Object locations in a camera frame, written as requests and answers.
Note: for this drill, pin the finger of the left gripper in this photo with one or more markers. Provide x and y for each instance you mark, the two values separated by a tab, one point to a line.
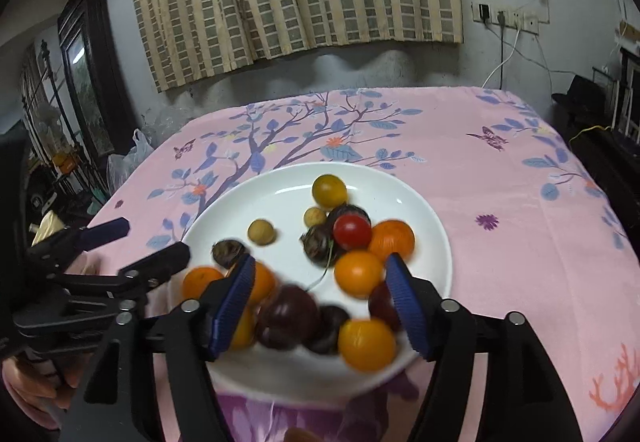
67	243
154	270

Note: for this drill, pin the black equipment shelf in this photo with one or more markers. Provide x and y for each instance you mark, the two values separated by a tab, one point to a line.
601	126

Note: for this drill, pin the small orange kumquat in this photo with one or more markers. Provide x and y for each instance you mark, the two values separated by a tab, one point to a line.
367	345
358	272

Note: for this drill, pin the dark water chestnut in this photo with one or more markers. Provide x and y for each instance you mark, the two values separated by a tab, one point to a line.
345	209
227	252
323	340
320	246

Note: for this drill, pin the person left hand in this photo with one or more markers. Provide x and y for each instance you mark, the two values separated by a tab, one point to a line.
34	392

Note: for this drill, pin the pink deer print tablecloth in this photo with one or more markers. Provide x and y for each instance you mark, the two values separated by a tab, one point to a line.
529	228

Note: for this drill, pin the white oval plate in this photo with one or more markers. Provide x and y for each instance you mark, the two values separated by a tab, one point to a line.
300	377

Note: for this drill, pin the dark wooden framed cabinet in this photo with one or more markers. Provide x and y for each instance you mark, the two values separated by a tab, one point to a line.
98	93

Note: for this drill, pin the orange-yellow kumquat front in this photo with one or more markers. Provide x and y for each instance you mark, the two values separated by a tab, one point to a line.
244	335

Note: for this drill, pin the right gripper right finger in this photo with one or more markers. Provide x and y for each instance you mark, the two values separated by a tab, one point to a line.
524	398

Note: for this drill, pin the yellow-green round fruit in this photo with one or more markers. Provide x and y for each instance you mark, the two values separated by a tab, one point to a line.
329	191

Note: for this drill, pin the large dark red plum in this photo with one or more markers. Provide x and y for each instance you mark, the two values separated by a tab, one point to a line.
286	319

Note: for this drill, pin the beige lidded plastic cup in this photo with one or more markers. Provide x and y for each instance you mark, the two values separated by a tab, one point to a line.
49	225

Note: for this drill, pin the small tan longan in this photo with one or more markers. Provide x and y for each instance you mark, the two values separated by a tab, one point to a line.
261	232

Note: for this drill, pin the clear plastic bag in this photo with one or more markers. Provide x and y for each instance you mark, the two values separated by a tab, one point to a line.
120	167

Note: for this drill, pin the dark cherry front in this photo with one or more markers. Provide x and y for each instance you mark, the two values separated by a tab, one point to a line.
381	306

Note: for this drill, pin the large mandarin orange front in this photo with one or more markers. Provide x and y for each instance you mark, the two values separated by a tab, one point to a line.
197	280

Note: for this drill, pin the white wall power strip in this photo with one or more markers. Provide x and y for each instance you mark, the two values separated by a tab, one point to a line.
506	17

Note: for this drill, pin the large mandarin orange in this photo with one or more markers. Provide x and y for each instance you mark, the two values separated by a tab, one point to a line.
392	236
197	280

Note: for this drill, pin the small orange back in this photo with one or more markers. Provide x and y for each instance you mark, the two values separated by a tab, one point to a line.
264	284

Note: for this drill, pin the red cherry tomato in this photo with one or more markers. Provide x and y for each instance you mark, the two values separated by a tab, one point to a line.
352	232

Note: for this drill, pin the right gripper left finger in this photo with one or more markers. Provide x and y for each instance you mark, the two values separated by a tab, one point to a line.
116	400

